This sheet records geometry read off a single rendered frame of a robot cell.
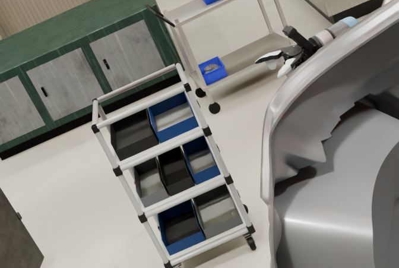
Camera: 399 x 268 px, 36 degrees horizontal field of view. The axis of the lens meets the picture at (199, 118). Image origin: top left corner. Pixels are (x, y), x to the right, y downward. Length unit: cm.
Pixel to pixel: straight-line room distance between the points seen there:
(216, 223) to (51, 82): 309
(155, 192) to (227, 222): 42
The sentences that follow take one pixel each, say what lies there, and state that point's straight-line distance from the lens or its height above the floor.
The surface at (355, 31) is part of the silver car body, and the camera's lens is 80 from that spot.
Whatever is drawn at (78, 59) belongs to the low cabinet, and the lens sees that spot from 585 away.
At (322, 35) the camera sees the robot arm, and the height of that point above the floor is 125.
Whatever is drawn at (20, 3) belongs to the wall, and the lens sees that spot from 1061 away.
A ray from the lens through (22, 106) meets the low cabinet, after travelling 604.
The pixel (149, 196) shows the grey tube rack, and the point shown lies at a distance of 308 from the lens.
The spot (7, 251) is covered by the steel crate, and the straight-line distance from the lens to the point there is 365.
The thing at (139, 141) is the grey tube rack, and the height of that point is 82.
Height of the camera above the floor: 193
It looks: 23 degrees down
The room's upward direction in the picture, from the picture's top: 24 degrees counter-clockwise
